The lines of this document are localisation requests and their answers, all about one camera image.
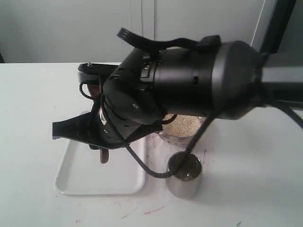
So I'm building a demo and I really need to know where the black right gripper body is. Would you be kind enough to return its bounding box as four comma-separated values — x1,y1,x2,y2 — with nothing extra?
89,48,165,148

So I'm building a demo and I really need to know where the brown wooden spoon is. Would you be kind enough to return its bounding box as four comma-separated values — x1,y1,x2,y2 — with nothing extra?
88,85,109,164

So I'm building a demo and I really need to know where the steel bowl of rice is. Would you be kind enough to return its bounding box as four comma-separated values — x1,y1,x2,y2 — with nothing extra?
158,115,205,147

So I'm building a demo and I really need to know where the stainless steel cup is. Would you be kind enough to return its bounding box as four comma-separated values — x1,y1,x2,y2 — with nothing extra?
166,153,203,199

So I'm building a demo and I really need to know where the white cabinet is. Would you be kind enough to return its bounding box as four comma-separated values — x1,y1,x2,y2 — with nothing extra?
0,0,277,63

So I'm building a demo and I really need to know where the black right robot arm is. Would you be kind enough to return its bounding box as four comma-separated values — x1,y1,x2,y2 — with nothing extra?
53,29,303,149

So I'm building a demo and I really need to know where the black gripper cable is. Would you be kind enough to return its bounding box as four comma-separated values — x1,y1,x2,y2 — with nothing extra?
79,27,303,179

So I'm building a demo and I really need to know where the white rectangular plastic tray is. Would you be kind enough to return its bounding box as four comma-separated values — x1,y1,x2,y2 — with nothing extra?
54,140,146,196

